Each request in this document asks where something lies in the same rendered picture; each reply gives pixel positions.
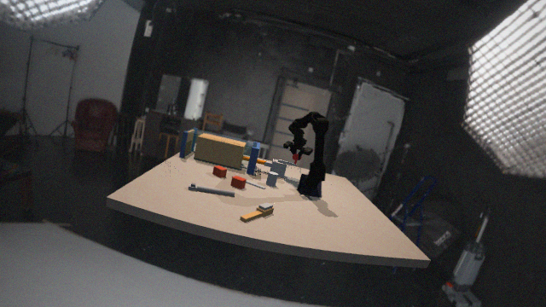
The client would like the small red block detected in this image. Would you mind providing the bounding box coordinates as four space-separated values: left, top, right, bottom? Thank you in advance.
212 166 227 177
230 176 247 189

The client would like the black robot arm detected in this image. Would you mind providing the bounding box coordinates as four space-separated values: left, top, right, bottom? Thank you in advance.
288 112 329 188

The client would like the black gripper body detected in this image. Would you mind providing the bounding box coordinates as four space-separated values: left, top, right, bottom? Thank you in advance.
283 138 312 155

